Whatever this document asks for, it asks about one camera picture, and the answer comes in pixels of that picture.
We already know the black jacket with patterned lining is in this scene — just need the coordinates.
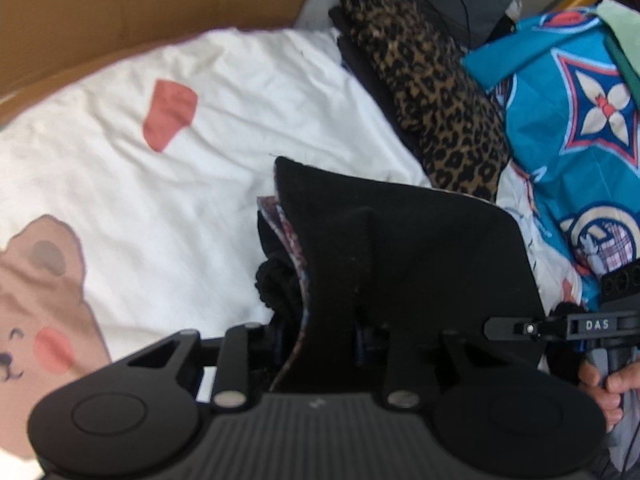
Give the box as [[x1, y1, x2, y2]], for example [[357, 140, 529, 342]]
[[256, 157, 544, 392]]

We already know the person's right hand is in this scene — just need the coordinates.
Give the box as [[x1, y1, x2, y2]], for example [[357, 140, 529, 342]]
[[578, 361, 640, 432]]

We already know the white bear print bedsheet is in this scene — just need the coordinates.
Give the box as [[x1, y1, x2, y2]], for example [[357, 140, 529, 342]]
[[0, 27, 586, 466]]

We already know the leopard print garment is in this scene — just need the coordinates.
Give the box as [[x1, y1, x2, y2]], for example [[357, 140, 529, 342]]
[[338, 0, 510, 202]]

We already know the blue patterned storage bag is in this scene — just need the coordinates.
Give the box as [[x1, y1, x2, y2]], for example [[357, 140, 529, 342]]
[[462, 8, 639, 310]]

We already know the light green fabric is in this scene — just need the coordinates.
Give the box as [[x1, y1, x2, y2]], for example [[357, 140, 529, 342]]
[[597, 0, 639, 75]]

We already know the brown cardboard sheet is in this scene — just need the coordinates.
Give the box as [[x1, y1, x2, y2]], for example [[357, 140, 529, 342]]
[[1, 0, 305, 122]]

